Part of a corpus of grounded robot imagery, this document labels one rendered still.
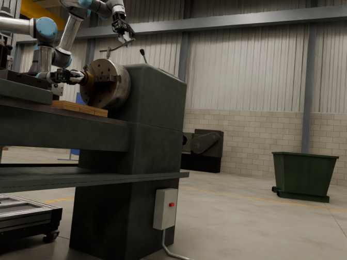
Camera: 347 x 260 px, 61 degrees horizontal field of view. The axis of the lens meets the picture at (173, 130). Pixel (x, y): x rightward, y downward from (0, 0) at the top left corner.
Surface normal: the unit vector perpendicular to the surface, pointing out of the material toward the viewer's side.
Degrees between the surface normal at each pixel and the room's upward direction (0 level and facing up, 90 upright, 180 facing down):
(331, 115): 90
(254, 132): 90
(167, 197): 90
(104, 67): 90
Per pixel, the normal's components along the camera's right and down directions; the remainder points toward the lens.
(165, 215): 0.87, 0.05
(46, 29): 0.54, -0.01
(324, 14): -0.38, -0.09
